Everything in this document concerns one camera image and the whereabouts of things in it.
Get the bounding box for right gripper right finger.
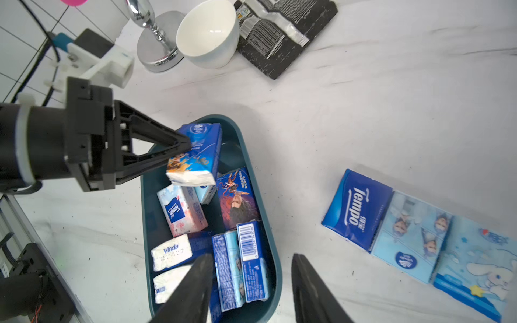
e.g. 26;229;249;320
291;254;353;323

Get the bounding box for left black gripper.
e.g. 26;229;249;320
63;77;192;192

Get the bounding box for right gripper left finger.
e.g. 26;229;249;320
150;254;214;323

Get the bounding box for blue orange Vinda tissue pack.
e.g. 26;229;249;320
166;123;222;187

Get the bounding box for dark blue Tempo tissue pack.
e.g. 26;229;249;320
321;169;393;253

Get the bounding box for light blue Vinda tissue pack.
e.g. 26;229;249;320
371;191;454;284

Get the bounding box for light blue cartoon tissue pack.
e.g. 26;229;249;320
432;216;516;322

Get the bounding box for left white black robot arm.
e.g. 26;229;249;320
1;78;191;195

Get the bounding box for teal plastic storage box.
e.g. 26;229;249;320
140;114;283;322

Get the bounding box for white tissue pack lower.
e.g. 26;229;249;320
153;265;192;304

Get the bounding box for white Vinda tissue pack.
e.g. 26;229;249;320
151;234;193;272

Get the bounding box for light blue striped tissue pack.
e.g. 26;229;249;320
212;230;246;312

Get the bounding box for pink white Tempo tissue pack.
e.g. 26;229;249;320
157;184;208;238

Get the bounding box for blue barcode tissue pack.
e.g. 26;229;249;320
237;220;271;303

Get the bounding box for chrome cup holder stand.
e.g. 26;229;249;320
125;0;185;73

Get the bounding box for dark purple anime tissue pack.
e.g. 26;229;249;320
216;167;261;231

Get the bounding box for white ceramic bowl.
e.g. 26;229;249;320
176;0;240;69

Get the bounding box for pink plastic cup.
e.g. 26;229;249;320
61;0;88;7

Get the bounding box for black snack packet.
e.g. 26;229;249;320
234;1;338;80

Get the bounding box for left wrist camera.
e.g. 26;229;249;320
45;28;135;93

